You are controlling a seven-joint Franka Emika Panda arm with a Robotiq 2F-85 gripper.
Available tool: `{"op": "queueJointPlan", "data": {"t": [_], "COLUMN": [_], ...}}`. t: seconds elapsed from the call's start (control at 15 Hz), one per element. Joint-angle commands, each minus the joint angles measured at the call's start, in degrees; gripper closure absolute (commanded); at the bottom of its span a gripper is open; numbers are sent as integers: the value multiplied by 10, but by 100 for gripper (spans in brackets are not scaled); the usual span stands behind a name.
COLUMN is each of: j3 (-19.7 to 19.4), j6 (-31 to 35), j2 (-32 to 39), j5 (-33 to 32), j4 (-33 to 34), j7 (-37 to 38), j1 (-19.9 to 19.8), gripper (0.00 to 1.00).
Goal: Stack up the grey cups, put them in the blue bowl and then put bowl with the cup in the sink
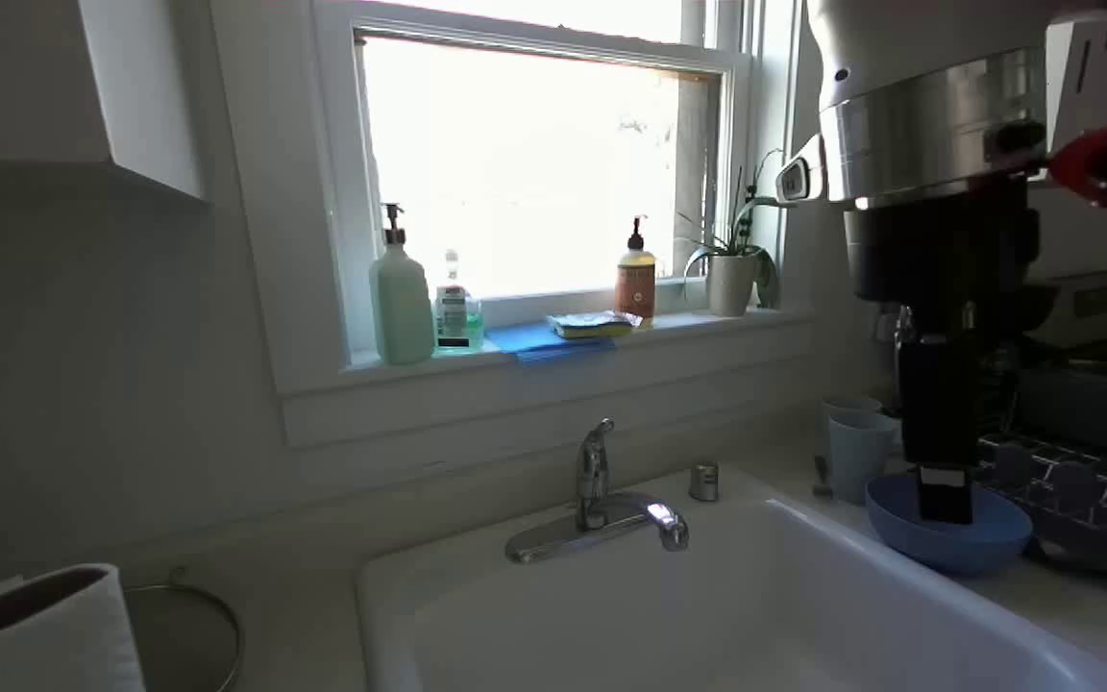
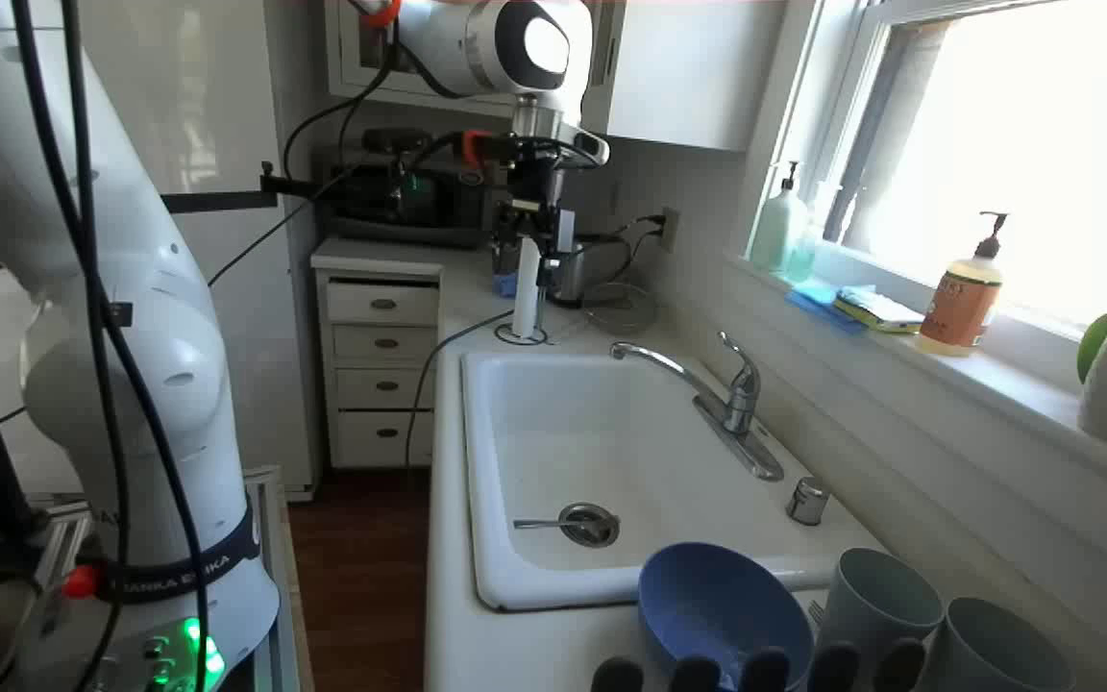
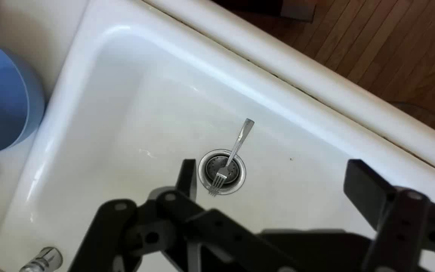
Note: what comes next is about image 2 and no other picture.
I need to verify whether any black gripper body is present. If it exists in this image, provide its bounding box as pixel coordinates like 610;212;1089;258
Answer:
504;137;569;248

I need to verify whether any blue bowl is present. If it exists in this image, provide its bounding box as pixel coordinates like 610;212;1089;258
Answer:
633;541;815;692

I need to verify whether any grey cup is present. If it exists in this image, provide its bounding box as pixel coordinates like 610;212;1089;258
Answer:
822;551;946;656
920;596;1074;692

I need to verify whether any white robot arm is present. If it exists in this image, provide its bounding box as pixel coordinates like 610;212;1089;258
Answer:
0;0;281;692

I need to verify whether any white kitchen sink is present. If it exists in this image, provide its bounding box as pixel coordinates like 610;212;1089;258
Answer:
462;354;881;613

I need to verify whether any chrome sink sprayer cap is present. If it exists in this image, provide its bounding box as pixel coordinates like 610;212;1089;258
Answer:
784;477;825;527

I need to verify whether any steel canister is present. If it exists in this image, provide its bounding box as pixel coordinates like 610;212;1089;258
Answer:
545;248;587;309

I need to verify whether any black toaster oven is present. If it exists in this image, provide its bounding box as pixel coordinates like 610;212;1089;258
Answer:
316;153;490;251

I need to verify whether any white upper cabinet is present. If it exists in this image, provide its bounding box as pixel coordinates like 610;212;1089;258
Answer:
325;0;784;151

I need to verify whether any white drawer cabinet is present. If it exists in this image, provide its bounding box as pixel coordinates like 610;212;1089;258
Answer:
312;242;437;473

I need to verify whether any green soap dispenser bottle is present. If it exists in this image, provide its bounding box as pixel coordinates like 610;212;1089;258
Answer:
751;164;804;272

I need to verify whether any blue cloth on sill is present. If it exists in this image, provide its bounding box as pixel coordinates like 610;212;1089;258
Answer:
787;276;838;312

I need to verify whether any chrome faucet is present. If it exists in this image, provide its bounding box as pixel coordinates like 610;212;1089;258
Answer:
610;336;784;482

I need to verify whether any green yellow sponge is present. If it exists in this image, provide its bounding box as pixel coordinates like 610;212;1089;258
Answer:
836;287;924;336

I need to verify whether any orange soap dispenser bottle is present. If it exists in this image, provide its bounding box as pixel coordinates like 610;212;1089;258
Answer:
920;212;1009;354

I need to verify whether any black dish rack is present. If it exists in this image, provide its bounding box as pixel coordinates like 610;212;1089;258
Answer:
591;638;927;692

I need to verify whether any wall power outlet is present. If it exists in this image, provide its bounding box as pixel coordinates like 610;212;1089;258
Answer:
653;209;682;251

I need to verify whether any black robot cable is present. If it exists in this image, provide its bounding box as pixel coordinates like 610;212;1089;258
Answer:
8;0;221;692

